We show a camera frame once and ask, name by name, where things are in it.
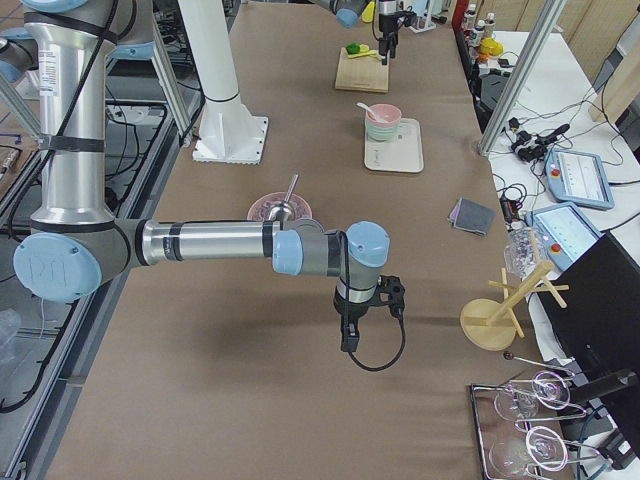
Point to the yellow plastic cup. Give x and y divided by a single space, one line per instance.
367 15

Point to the white ceramic spoon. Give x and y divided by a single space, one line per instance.
375 116

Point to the blue teach pendant tablet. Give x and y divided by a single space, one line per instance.
578 177

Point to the metal ice scoop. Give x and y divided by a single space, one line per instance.
281 209

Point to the green lime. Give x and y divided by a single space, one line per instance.
353 48

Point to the small pink bowl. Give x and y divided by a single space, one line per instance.
391 112

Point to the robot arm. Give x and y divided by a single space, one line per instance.
348 12
77 244

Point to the large pink ice bowl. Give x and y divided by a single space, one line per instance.
261 207

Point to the aluminium frame post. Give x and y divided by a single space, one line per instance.
528 57

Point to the black monitor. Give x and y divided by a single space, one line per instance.
599 327

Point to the wooden mug tree stand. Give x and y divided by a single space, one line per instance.
493 325

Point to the yellow plastic spoon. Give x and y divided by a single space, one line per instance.
369 53

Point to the grey folded cloth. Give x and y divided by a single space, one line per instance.
471 217

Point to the cup rack with pastel cups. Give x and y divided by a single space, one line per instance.
425 10

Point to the wine glass rack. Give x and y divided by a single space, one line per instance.
517 425

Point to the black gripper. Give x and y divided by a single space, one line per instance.
386 22
351 312

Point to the white rabbit serving tray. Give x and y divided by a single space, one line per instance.
402 153

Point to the wooden cutting board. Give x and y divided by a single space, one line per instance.
362 74

